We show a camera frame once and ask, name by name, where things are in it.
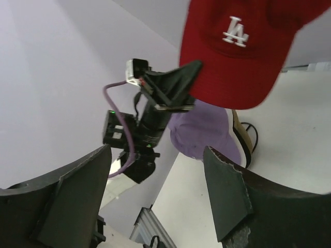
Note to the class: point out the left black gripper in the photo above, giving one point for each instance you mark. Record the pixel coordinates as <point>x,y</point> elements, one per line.
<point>166,92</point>

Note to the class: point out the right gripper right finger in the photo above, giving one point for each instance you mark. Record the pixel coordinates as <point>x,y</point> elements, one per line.
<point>251,211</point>

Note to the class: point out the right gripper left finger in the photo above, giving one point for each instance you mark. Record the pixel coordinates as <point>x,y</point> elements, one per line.
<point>59,208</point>

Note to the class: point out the lavender cap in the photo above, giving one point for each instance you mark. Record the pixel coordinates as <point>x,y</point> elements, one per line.
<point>204,125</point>

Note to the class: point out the black and white cap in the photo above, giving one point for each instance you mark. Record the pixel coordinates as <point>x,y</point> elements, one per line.
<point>246,154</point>

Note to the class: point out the beige baseball cap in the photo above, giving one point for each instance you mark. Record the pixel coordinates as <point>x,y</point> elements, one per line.
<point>241,133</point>

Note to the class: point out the red cap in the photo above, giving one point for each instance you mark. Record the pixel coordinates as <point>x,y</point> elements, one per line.
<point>243,46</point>

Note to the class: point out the white baseball cap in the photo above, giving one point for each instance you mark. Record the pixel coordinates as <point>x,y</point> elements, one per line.
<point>231,128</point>

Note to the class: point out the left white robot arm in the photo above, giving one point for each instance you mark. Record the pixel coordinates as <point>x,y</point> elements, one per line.
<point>118,133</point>

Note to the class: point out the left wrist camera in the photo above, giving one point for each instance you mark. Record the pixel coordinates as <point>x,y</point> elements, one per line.
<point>135,68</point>

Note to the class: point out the aluminium frame rail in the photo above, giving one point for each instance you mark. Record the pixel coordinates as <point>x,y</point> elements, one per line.
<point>149,231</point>

